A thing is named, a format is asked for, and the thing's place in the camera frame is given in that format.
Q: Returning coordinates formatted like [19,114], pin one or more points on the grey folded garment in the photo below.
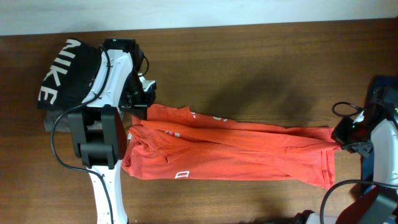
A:
[50,118]

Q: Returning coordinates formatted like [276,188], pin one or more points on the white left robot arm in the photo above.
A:
[98,134]

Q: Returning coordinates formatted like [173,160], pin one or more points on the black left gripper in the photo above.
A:
[140,106]

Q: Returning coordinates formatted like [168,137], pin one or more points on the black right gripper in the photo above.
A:
[339,135]

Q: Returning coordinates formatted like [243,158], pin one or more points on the dark blue garment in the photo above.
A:
[378,83]

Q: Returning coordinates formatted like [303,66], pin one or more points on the orange red t-shirt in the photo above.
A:
[176,143]

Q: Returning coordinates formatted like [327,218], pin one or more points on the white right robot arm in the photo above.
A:
[374,131]

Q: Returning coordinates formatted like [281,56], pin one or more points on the black Nike garment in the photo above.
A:
[70,76]

